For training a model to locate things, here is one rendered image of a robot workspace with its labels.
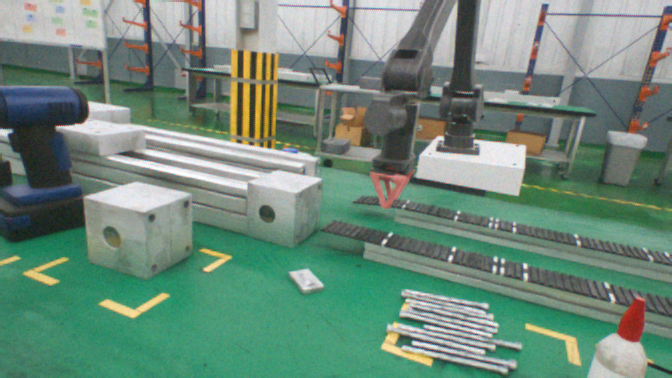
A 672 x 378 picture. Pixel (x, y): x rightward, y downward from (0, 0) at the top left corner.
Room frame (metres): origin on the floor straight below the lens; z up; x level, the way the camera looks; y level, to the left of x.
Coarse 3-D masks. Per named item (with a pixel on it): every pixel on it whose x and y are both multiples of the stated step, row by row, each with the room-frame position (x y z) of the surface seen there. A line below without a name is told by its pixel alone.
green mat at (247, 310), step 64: (384, 192) 0.97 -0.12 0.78; (448, 192) 1.02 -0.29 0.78; (0, 256) 0.51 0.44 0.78; (64, 256) 0.52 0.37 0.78; (192, 256) 0.56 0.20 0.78; (256, 256) 0.57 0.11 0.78; (320, 256) 0.59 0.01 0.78; (512, 256) 0.66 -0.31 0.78; (0, 320) 0.38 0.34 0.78; (64, 320) 0.39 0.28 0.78; (128, 320) 0.39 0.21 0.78; (192, 320) 0.40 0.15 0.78; (256, 320) 0.41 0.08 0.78; (320, 320) 0.42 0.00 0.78; (384, 320) 0.44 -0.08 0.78; (512, 320) 0.46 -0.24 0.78; (576, 320) 0.48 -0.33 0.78
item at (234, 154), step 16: (144, 128) 1.08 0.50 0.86; (160, 144) 0.96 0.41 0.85; (176, 144) 0.94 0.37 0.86; (192, 144) 0.93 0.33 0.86; (208, 144) 1.00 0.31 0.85; (224, 144) 0.98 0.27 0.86; (240, 144) 0.98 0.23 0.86; (208, 160) 0.91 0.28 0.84; (224, 160) 0.90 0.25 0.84; (240, 160) 0.88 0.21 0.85; (256, 160) 0.86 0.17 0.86; (272, 160) 0.85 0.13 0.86; (288, 160) 0.91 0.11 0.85; (304, 160) 0.90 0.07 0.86
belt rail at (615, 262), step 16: (416, 224) 0.76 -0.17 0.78; (432, 224) 0.75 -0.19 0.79; (448, 224) 0.74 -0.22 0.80; (464, 224) 0.73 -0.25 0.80; (496, 240) 0.71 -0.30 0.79; (512, 240) 0.70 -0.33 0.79; (528, 240) 0.69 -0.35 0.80; (544, 240) 0.68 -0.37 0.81; (560, 256) 0.67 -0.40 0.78; (576, 256) 0.66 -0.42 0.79; (592, 256) 0.66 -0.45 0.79; (608, 256) 0.65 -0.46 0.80; (624, 256) 0.64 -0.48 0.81; (624, 272) 0.64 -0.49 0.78; (640, 272) 0.63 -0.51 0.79; (656, 272) 0.62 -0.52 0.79
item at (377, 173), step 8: (376, 168) 0.78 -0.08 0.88; (384, 168) 0.79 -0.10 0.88; (376, 176) 0.77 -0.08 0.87; (384, 176) 0.76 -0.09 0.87; (392, 176) 0.75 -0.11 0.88; (400, 176) 0.76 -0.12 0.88; (376, 184) 0.77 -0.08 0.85; (400, 184) 0.75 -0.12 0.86; (392, 192) 0.76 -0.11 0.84; (384, 200) 0.78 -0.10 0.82; (392, 200) 0.77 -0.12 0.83
